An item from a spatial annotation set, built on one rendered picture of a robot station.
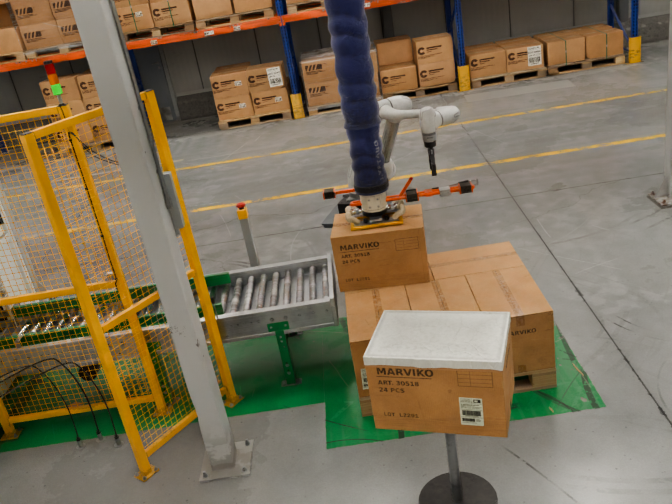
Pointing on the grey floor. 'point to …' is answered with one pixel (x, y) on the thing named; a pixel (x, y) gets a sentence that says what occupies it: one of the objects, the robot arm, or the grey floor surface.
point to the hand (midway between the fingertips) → (433, 170)
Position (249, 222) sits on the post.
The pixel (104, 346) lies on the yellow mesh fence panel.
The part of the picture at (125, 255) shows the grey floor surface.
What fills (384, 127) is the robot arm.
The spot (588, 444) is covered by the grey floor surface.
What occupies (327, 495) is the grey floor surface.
